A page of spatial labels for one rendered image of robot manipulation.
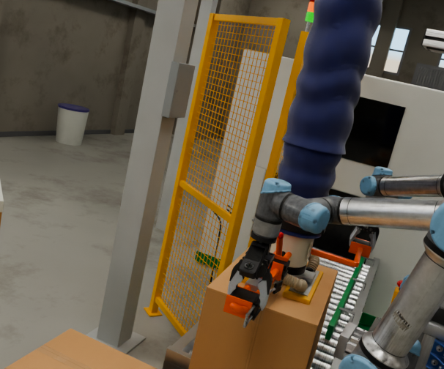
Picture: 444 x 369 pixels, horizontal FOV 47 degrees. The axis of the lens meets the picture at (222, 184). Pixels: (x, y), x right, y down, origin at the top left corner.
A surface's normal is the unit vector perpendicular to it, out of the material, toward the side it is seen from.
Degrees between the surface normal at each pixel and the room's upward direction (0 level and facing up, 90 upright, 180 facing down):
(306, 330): 90
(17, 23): 90
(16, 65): 90
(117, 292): 90
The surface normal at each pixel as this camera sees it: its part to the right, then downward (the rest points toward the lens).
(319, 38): -0.68, -0.18
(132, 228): -0.37, 0.14
